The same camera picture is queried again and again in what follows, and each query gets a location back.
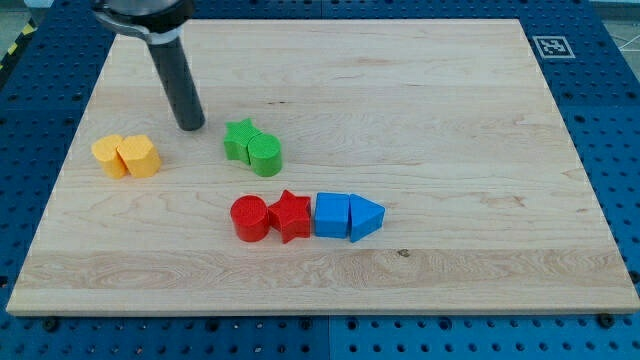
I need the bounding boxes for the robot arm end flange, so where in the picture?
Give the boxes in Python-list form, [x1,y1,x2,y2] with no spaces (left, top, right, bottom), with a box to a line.
[89,0,195,45]

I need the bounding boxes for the blue cube block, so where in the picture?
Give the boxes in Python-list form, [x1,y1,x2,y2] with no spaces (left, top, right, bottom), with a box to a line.
[314,192,350,239]

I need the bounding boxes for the wooden board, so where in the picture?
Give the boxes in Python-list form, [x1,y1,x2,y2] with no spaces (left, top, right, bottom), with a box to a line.
[7,19,639,316]

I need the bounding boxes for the red star block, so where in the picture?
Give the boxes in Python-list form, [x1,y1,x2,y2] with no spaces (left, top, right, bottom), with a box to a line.
[268,190,311,244]

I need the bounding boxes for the blue triangle block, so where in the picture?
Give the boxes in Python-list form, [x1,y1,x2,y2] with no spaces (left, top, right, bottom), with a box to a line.
[349,194,386,243]

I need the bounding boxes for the green cylinder block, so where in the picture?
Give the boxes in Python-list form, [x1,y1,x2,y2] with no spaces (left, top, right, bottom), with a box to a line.
[247,133,282,177]

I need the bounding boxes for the red cylinder block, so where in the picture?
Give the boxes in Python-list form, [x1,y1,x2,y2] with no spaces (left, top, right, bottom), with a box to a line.
[230,195,270,243]

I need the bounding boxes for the green star block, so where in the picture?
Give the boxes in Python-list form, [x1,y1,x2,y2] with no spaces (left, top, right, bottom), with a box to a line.
[223,118,261,165]

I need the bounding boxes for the black cylindrical pointer rod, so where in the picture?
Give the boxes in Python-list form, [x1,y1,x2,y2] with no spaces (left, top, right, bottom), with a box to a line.
[148,37,205,131]

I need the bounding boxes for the yellow hexagon block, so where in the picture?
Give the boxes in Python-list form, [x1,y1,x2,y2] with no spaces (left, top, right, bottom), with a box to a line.
[117,135,162,178]

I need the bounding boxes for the yellow heart block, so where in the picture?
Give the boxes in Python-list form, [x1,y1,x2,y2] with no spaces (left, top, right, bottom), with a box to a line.
[91,134,127,179]

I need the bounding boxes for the white fiducial marker tag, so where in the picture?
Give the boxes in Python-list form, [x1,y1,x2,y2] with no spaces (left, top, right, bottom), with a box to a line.
[533,35,575,59]

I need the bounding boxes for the black bolt front left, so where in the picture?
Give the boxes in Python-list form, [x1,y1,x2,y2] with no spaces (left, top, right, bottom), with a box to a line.
[41,317,59,333]

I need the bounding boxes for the black bolt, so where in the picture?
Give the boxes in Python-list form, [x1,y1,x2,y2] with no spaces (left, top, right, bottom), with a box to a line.
[41,317,59,333]
[597,313,616,329]

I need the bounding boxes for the black bolt front right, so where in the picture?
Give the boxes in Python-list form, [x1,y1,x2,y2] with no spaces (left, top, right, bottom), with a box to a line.
[597,313,616,329]

